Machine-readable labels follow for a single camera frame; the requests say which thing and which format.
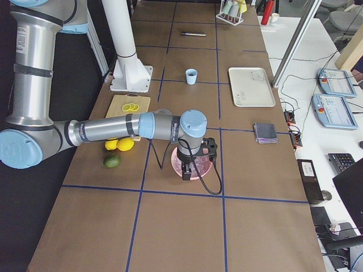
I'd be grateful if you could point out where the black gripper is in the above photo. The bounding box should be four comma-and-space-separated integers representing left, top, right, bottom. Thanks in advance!
177, 152, 195, 180

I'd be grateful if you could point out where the steel muddler black tip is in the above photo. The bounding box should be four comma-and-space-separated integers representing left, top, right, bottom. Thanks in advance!
181, 32, 206, 37

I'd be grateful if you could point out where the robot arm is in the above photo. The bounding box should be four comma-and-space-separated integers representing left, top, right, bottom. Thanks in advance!
1, 1, 208, 180

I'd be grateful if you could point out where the light blue plastic cup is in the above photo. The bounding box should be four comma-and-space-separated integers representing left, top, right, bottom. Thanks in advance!
185, 69, 198, 85

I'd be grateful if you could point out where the white cup on rack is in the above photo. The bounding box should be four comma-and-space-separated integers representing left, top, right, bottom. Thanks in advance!
228, 1, 239, 18

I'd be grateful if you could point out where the mint green cup on rack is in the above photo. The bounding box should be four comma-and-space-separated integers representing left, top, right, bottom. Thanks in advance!
221, 0, 233, 15

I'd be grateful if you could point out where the yellow cup on rack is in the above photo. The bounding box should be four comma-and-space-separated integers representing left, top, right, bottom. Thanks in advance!
238, 0, 247, 14

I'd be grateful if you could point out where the white paper cup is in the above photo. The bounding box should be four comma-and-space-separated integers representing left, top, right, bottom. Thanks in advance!
270, 12, 280, 23

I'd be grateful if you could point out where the pink bowl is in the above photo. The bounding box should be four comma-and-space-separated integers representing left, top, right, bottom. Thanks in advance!
171, 147, 212, 181

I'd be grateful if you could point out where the yellow lemon left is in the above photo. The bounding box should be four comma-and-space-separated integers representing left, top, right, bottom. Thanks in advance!
116, 138, 134, 152

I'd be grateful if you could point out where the yellow lemon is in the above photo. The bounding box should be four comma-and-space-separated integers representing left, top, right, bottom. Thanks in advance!
104, 139, 119, 151
116, 138, 134, 152

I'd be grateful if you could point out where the yellow lemon right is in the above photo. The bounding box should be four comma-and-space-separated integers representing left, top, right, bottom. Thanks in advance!
104, 139, 119, 151

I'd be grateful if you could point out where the lemon slices stack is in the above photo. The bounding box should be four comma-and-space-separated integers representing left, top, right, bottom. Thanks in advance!
121, 103, 140, 112

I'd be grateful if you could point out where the wooden cutting board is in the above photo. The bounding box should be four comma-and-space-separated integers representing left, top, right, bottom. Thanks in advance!
105, 94, 151, 142

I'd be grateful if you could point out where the cream bear tray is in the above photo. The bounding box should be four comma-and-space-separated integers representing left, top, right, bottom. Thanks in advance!
228, 67, 276, 107

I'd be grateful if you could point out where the black box with label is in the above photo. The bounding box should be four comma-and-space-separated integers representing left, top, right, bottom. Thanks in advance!
297, 159, 324, 205

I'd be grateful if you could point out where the black keyboard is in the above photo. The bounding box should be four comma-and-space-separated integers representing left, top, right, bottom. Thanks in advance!
328, 153, 355, 173

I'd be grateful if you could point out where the near teach pendant tablet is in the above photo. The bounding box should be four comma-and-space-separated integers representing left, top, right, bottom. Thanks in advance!
312, 94, 358, 130

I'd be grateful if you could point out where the teach pendant tablet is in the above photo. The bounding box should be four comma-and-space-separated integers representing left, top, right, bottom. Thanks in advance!
312, 94, 358, 130
317, 68, 357, 98

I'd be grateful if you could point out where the far teach pendant tablet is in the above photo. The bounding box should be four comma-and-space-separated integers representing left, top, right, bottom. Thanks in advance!
317, 68, 357, 98

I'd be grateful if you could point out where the red bottle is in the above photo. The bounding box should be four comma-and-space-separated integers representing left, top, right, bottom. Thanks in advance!
260, 0, 275, 26

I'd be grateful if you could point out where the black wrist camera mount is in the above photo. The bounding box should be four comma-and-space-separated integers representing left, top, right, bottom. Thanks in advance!
196, 137, 218, 163

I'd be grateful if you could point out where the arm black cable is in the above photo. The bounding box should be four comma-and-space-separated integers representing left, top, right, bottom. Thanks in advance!
149, 138, 222, 196

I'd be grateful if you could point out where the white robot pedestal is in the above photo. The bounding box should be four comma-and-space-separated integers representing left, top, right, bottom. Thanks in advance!
102, 0, 153, 93

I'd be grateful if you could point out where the white wire cup rack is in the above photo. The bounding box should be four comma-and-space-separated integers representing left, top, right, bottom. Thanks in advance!
216, 0, 244, 26

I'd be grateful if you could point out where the aluminium frame post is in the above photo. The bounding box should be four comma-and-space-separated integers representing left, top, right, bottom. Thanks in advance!
272, 0, 322, 88

